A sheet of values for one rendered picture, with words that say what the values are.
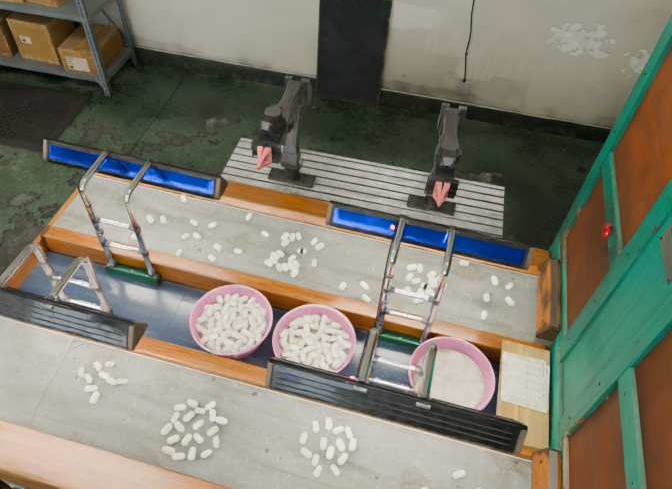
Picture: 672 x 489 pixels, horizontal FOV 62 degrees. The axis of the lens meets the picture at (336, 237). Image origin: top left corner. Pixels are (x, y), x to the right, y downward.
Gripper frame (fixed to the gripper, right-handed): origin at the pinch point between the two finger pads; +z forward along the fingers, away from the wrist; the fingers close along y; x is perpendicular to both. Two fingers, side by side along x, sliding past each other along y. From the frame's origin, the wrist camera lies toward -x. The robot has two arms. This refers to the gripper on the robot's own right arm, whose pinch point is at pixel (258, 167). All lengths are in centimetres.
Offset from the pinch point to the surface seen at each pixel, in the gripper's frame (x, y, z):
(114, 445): 31, -16, 87
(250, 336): 32, 10, 44
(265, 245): 32.7, 2.4, 6.5
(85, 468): 28, -19, 95
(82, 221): 32, -67, 13
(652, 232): -37, 105, 33
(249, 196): 30.6, -10.4, -13.6
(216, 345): 32, 0, 50
